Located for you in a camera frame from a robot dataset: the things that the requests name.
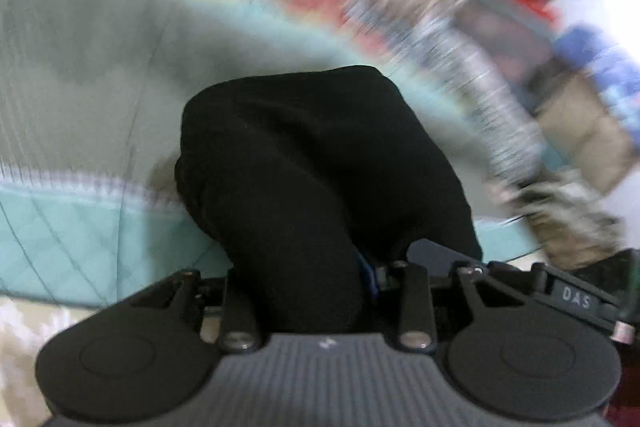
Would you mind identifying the black pants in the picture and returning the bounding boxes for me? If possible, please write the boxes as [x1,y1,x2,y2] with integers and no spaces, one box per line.
[175,66,483,334]

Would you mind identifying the olive green garment pile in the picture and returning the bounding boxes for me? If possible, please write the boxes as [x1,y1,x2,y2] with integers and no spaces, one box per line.
[494,169,624,271]

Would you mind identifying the cardboard box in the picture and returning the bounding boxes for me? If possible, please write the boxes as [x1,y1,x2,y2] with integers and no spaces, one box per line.
[534,70,638,194]

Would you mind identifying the dark storage box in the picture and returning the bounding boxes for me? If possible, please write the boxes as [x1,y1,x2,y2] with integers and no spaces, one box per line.
[452,0,560,108]

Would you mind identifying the blue patterned bag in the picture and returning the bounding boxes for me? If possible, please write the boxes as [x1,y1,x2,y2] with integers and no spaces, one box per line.
[553,25,639,144]

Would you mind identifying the patterned quilt bedspread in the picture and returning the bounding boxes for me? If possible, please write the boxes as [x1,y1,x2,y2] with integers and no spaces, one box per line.
[1,0,541,426]

